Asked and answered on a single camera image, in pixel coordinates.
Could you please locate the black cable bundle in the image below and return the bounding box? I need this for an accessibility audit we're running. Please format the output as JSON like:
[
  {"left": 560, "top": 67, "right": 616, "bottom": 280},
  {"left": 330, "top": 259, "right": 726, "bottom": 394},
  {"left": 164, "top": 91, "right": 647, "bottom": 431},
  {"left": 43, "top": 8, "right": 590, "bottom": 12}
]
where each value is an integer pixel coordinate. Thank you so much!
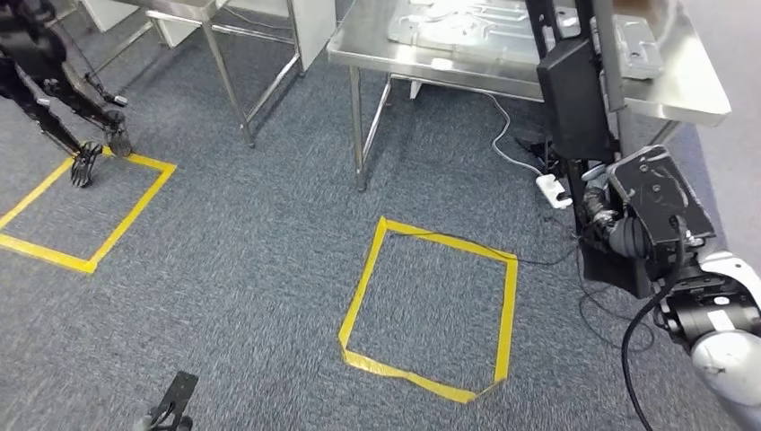
[{"left": 513, "top": 135, "right": 575, "bottom": 177}]

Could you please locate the stamped sheet metal panel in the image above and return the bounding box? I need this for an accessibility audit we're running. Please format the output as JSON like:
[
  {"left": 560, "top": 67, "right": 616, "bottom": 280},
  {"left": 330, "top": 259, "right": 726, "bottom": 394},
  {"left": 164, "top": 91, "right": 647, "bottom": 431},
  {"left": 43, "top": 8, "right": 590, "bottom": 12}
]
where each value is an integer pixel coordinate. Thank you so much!
[{"left": 387, "top": 0, "right": 664, "bottom": 82}]

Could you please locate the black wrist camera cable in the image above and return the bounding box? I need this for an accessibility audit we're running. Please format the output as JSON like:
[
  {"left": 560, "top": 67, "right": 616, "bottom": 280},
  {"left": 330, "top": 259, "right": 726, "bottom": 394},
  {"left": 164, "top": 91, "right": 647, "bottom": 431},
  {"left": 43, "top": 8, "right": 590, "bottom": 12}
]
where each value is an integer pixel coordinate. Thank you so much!
[{"left": 621, "top": 216, "right": 687, "bottom": 431}]

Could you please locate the stainless steel table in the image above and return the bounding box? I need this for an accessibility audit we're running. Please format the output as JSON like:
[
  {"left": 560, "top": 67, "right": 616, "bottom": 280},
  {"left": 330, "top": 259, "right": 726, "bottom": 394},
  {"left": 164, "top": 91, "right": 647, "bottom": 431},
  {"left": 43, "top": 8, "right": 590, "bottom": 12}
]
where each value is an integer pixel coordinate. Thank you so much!
[{"left": 109, "top": 0, "right": 305, "bottom": 150}]

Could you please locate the white power cable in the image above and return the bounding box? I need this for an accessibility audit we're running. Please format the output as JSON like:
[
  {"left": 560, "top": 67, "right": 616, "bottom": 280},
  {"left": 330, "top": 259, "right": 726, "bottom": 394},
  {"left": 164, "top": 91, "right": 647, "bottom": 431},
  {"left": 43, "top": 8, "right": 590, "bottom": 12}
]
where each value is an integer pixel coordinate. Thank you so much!
[{"left": 481, "top": 92, "right": 545, "bottom": 179}]

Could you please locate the stainless steel workbench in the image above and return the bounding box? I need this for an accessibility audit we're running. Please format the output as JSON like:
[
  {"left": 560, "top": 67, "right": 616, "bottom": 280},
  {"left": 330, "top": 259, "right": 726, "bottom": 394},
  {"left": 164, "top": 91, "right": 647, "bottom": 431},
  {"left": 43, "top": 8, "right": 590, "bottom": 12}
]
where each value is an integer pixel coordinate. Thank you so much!
[{"left": 327, "top": 0, "right": 732, "bottom": 193}]

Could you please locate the yellow floor tape square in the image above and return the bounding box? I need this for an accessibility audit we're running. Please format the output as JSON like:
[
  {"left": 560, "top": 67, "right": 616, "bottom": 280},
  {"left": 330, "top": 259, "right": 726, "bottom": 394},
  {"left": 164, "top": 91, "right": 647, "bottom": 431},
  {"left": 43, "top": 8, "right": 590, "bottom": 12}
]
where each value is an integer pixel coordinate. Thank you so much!
[
  {"left": 337, "top": 216, "right": 520, "bottom": 406},
  {"left": 0, "top": 145, "right": 179, "bottom": 276}
]

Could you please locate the white power strip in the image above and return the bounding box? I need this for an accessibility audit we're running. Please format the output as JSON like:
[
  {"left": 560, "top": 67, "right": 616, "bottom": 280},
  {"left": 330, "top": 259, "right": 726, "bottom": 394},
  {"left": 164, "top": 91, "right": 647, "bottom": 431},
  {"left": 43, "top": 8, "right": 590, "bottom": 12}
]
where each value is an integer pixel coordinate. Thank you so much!
[{"left": 535, "top": 173, "right": 573, "bottom": 210}]

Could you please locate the long black plastic part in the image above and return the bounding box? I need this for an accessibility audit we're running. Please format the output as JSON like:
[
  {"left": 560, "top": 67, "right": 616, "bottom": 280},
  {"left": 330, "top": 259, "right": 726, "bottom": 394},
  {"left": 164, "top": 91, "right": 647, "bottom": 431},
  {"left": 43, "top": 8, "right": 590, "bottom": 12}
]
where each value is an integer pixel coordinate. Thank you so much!
[{"left": 524, "top": 0, "right": 655, "bottom": 300}]

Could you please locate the black humanoid robot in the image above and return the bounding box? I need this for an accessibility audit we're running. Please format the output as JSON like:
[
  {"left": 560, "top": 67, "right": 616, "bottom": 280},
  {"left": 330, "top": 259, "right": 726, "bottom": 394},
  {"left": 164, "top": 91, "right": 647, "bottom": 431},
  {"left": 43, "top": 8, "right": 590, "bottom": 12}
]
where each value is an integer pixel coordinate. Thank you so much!
[{"left": 0, "top": 0, "right": 133, "bottom": 189}]

